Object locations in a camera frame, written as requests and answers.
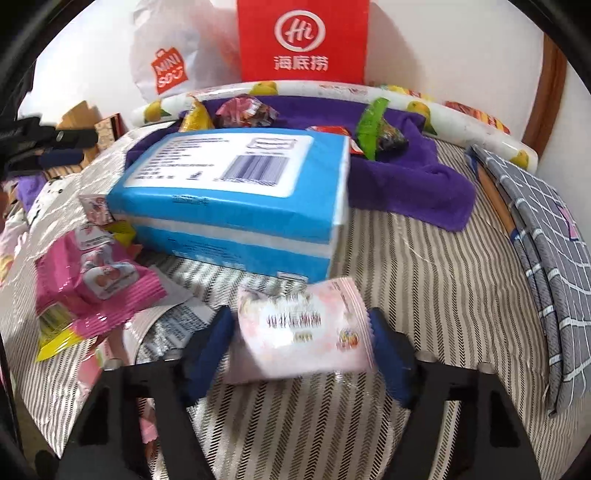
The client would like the brown flat board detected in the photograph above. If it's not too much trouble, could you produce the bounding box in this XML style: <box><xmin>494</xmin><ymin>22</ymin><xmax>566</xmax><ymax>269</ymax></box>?
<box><xmin>475</xmin><ymin>161</ymin><xmax>515</xmax><ymax>238</ymax></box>

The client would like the lemon print rolled table cover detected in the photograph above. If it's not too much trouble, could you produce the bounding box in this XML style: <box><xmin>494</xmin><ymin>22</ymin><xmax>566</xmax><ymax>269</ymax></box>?
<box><xmin>131</xmin><ymin>80</ymin><xmax>539</xmax><ymax>174</ymax></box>

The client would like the red snack packet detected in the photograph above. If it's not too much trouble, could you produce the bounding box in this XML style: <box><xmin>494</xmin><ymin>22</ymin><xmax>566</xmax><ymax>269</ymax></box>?
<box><xmin>306</xmin><ymin>124</ymin><xmax>366</xmax><ymax>155</ymax></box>

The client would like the orange snack bag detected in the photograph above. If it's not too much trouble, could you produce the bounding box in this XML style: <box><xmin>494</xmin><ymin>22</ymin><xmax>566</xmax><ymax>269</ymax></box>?
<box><xmin>443</xmin><ymin>102</ymin><xmax>511</xmax><ymax>134</ymax></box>

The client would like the patterned cardboard box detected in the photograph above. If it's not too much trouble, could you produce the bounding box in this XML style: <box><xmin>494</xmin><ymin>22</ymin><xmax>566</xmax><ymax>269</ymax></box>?
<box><xmin>95</xmin><ymin>114</ymin><xmax>123</xmax><ymax>151</ymax></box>

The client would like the magenta snack packet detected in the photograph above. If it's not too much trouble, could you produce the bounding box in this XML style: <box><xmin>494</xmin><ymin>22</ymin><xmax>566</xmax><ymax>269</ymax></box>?
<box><xmin>36</xmin><ymin>231</ymin><xmax>168</xmax><ymax>363</ymax></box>

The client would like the yellow snack packet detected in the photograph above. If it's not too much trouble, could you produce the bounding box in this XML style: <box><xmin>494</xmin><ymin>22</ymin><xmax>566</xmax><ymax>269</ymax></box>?
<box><xmin>180</xmin><ymin>99</ymin><xmax>215</xmax><ymax>133</ymax></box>

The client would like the white printed cloth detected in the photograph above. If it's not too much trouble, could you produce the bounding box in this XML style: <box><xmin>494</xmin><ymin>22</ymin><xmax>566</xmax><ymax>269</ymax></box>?
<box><xmin>28</xmin><ymin>178</ymin><xmax>70</xmax><ymax>227</ymax></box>

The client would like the white pink cartoon snack packet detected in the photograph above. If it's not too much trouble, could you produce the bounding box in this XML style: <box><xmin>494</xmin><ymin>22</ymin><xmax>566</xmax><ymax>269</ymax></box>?
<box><xmin>78</xmin><ymin>194</ymin><xmax>118</xmax><ymax>227</ymax></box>

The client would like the striped tablecloth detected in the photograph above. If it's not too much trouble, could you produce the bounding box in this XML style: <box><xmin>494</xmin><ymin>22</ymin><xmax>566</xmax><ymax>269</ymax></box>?
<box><xmin>0</xmin><ymin>124</ymin><xmax>591</xmax><ymax>480</ymax></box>

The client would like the blue tissue pack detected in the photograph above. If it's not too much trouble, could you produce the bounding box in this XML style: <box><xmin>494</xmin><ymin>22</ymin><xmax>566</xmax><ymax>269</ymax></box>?
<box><xmin>106</xmin><ymin>128</ymin><xmax>352</xmax><ymax>283</ymax></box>

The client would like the purple towel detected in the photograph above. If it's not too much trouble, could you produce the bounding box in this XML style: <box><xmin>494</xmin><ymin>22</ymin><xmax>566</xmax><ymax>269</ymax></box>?
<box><xmin>178</xmin><ymin>95</ymin><xmax>478</xmax><ymax>232</ymax></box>

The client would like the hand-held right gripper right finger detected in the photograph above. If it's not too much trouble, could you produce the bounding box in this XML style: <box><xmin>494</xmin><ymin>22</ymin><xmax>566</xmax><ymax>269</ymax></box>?
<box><xmin>367</xmin><ymin>307</ymin><xmax>541</xmax><ymax>480</ymax></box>

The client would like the brown wooden door trim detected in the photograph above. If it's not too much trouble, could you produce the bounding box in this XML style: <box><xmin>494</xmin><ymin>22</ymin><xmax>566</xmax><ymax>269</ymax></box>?
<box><xmin>522</xmin><ymin>34</ymin><xmax>568</xmax><ymax>151</ymax></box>

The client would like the white plastic bag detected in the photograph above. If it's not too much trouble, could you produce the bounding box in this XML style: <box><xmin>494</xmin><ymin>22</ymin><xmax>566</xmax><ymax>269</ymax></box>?
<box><xmin>129</xmin><ymin>0</ymin><xmax>243</xmax><ymax>103</ymax></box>

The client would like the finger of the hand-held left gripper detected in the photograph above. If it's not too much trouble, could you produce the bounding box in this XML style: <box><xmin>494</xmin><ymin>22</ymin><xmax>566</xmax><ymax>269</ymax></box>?
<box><xmin>9</xmin><ymin>147</ymin><xmax>88</xmax><ymax>175</ymax></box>
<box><xmin>21</xmin><ymin>117</ymin><xmax>100</xmax><ymax>149</ymax></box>

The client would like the red paper bag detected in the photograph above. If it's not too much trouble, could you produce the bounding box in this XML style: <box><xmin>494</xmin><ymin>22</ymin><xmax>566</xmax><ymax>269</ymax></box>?
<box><xmin>236</xmin><ymin>0</ymin><xmax>370</xmax><ymax>86</ymax></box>

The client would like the silver snack packet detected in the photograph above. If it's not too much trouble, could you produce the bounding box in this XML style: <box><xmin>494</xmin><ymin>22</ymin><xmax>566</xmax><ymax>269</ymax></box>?
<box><xmin>121</xmin><ymin>300</ymin><xmax>218</xmax><ymax>370</ymax></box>

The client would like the pale pink snack packet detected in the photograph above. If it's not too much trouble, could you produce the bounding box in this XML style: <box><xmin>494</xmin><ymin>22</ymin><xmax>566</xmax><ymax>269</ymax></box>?
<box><xmin>224</xmin><ymin>278</ymin><xmax>377</xmax><ymax>386</ymax></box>

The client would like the green snack packet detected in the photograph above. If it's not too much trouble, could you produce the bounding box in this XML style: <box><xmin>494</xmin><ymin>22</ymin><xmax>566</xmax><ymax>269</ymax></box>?
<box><xmin>355</xmin><ymin>98</ymin><xmax>409</xmax><ymax>161</ymax></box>

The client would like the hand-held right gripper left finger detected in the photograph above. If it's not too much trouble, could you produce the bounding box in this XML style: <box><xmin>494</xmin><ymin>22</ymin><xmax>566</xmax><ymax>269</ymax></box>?
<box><xmin>55</xmin><ymin>305</ymin><xmax>235</xmax><ymax>480</ymax></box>

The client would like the clear pink snack packet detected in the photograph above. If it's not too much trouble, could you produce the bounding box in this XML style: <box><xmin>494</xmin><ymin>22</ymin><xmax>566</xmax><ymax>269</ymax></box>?
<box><xmin>217</xmin><ymin>95</ymin><xmax>280</xmax><ymax>129</ymax></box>

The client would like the grey checked folded cloth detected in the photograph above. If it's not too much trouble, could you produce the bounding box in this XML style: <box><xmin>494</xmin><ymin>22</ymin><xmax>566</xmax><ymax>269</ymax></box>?
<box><xmin>466</xmin><ymin>144</ymin><xmax>591</xmax><ymax>416</ymax></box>

